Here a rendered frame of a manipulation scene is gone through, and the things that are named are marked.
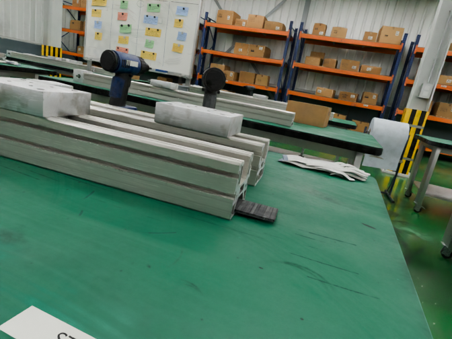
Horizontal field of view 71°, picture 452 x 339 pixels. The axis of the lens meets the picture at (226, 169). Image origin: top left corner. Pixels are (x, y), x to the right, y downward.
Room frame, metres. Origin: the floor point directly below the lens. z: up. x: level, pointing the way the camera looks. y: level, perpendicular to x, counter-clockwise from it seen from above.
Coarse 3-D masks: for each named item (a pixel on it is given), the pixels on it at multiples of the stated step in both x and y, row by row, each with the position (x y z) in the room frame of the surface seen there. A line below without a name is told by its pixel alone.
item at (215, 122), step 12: (156, 108) 0.65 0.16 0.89; (168, 108) 0.64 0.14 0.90; (180, 108) 0.64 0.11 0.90; (192, 108) 0.65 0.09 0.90; (204, 108) 0.70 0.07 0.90; (156, 120) 0.65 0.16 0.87; (168, 120) 0.64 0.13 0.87; (180, 120) 0.64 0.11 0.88; (192, 120) 0.63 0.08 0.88; (204, 120) 0.63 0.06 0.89; (216, 120) 0.62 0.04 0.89; (228, 120) 0.62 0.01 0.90; (240, 120) 0.70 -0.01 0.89; (204, 132) 0.63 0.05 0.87; (216, 132) 0.62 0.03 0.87; (228, 132) 0.61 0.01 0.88
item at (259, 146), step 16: (96, 112) 0.69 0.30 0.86; (112, 112) 0.68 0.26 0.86; (128, 112) 0.75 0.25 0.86; (144, 112) 0.76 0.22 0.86; (160, 128) 0.65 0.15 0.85; (176, 128) 0.64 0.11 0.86; (224, 144) 0.62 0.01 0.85; (240, 144) 0.61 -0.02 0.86; (256, 144) 0.61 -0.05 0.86; (256, 160) 0.60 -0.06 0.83; (256, 176) 0.61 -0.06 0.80
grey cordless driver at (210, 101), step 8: (208, 72) 0.82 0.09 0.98; (216, 72) 0.82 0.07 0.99; (208, 80) 0.82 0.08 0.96; (216, 80) 0.82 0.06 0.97; (224, 80) 0.83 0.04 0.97; (208, 88) 0.82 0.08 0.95; (216, 88) 0.82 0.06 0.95; (208, 96) 0.85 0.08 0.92; (216, 96) 0.88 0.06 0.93; (208, 104) 0.85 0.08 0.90
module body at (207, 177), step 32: (0, 128) 0.51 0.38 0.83; (32, 128) 0.50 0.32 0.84; (64, 128) 0.48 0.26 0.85; (96, 128) 0.48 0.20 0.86; (128, 128) 0.54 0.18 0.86; (32, 160) 0.50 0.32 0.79; (64, 160) 0.48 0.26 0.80; (96, 160) 0.48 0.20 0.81; (128, 160) 0.46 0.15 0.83; (160, 160) 0.45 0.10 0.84; (192, 160) 0.43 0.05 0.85; (224, 160) 0.43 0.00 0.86; (160, 192) 0.44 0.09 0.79; (192, 192) 0.43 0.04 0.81; (224, 192) 0.43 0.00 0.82
